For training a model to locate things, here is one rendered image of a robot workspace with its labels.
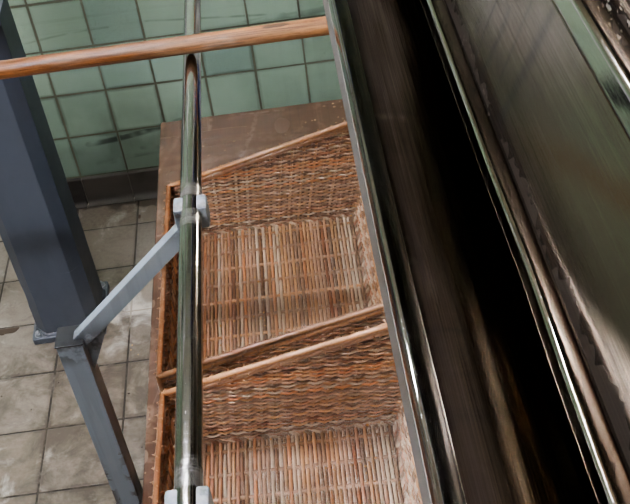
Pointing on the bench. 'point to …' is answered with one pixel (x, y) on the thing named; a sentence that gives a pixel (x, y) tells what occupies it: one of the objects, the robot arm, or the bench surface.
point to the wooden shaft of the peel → (153, 49)
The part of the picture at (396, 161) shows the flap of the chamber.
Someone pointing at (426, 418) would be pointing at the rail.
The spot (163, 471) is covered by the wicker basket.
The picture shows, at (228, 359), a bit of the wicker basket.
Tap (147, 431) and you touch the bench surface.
